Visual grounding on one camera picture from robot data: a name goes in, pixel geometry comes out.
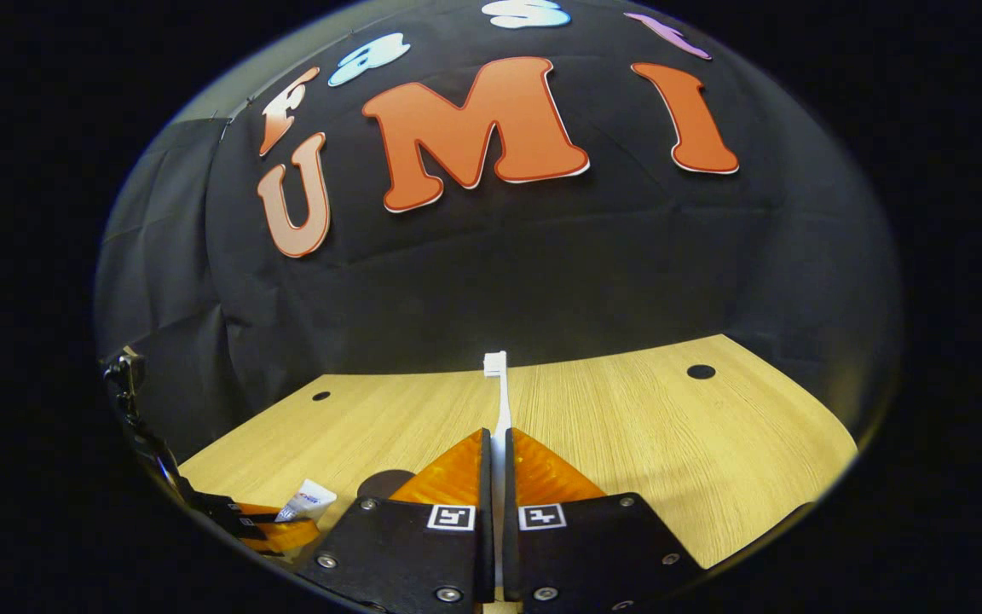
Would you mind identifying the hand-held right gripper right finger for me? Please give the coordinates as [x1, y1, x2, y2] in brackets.
[502, 428, 705, 613]

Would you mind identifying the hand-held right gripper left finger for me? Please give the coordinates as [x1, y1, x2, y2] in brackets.
[295, 428, 496, 613]

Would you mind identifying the white toothpaste tube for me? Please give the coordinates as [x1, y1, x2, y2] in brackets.
[276, 479, 338, 523]

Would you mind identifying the dark brown round coaster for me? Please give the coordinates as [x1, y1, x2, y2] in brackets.
[357, 469, 417, 501]

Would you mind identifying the white toothbrush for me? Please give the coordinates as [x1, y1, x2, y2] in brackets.
[482, 351, 516, 598]

